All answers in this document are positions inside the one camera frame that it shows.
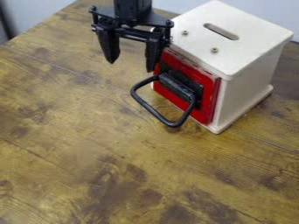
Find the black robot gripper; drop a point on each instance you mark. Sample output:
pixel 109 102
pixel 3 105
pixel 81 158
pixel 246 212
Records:
pixel 130 19

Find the red wooden drawer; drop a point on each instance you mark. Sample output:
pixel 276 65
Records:
pixel 197 79

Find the black metal drawer handle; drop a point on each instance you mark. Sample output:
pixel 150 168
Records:
pixel 174 99

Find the white wooden box cabinet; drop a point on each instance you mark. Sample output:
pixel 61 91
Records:
pixel 236 46

